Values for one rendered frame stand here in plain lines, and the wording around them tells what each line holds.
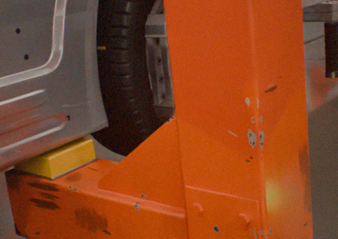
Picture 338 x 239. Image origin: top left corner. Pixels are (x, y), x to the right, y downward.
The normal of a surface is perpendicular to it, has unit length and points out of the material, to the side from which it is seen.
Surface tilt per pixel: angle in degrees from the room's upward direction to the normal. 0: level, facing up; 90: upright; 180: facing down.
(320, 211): 0
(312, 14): 90
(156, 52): 90
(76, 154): 90
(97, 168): 0
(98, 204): 90
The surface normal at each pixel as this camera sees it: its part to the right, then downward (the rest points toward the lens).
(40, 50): 0.78, 0.08
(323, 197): -0.11, -0.96
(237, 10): -0.62, 0.27
